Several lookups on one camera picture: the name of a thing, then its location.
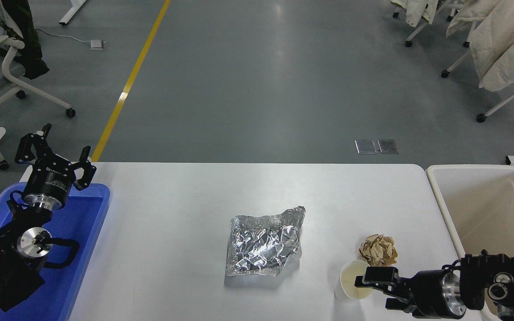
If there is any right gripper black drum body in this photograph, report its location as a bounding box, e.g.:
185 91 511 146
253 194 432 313
411 269 453 320

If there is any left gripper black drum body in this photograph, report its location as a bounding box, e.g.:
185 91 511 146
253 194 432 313
22 156 77 202

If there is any tan paper ball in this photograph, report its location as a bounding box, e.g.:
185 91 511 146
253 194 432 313
358 234 398 268

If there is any white paper cup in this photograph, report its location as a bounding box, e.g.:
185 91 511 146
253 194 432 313
335 260 372 300

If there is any silver foil tray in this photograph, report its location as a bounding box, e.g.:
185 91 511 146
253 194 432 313
226 206 307 277

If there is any blue plastic tray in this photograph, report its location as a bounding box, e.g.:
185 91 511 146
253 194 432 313
0 182 111 321

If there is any large pale plastic bin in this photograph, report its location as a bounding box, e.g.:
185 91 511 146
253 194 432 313
426 164 514 321

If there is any dark green jacket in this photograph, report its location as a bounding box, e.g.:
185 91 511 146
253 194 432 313
0 0 50 81

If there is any white desk leg base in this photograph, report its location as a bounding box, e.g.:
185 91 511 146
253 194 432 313
59 0 88 25

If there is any white chair with casters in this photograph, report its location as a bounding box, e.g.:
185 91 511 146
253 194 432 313
441 20 514 123
392 0 472 48

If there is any small cream coat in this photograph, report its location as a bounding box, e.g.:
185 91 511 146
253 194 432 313
390 0 440 27

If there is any large cream quilted coat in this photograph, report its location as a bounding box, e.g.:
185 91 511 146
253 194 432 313
447 0 514 93

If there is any white power cable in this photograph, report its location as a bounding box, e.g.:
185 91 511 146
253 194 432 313
34 28 92 44

